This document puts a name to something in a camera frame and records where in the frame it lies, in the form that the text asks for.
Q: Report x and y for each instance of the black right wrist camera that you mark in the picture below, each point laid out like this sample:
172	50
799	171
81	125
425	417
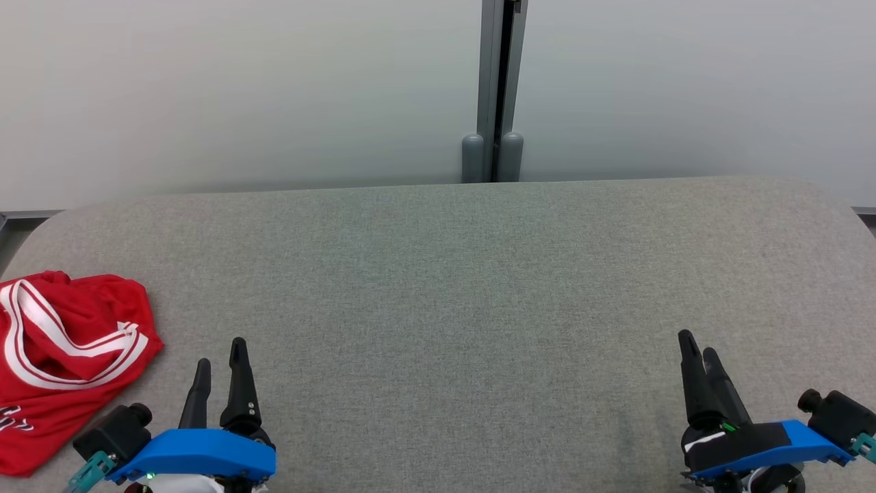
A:
838	414

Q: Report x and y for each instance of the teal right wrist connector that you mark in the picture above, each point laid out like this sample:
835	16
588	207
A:
866	446

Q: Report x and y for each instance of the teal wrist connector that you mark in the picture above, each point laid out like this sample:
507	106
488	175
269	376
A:
96	469
866	446

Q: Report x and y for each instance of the red Bulls basketball jersey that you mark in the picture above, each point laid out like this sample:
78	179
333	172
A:
82	308

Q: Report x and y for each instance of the grey partition post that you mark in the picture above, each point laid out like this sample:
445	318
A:
489	68

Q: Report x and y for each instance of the grey partition base rail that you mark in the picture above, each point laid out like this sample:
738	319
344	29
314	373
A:
27	214
866	211

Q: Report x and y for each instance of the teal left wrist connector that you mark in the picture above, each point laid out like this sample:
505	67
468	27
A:
96	469

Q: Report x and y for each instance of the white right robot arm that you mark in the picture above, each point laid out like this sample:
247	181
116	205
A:
773	483

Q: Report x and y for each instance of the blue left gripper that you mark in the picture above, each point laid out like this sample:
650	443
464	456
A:
205	452

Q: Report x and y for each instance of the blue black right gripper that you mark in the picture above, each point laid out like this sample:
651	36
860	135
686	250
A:
753	445

